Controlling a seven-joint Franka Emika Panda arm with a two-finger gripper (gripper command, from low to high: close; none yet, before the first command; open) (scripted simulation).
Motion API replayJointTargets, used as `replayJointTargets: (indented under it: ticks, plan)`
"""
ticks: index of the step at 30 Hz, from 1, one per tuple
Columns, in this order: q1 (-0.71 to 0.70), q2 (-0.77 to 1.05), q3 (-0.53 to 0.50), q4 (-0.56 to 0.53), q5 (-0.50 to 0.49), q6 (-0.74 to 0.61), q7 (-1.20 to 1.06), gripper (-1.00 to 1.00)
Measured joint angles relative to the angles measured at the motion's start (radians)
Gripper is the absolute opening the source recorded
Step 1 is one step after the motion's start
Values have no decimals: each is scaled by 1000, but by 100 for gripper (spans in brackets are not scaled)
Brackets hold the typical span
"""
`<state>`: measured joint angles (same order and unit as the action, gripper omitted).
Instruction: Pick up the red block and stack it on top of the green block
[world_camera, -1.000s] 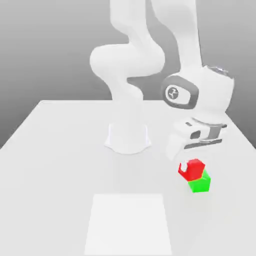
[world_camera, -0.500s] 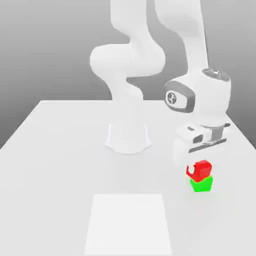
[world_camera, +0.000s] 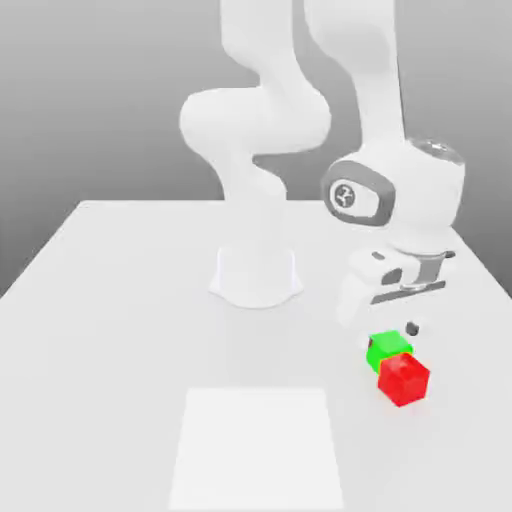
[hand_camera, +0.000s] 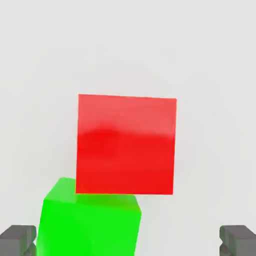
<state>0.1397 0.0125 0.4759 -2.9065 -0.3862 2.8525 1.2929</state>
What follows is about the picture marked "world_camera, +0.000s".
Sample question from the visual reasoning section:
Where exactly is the small red cube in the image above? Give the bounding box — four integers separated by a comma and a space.
376, 351, 432, 409

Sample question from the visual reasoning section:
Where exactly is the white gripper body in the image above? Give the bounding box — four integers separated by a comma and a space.
335, 274, 449, 334

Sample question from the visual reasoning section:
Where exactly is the small green cube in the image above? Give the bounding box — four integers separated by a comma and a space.
365, 329, 415, 376

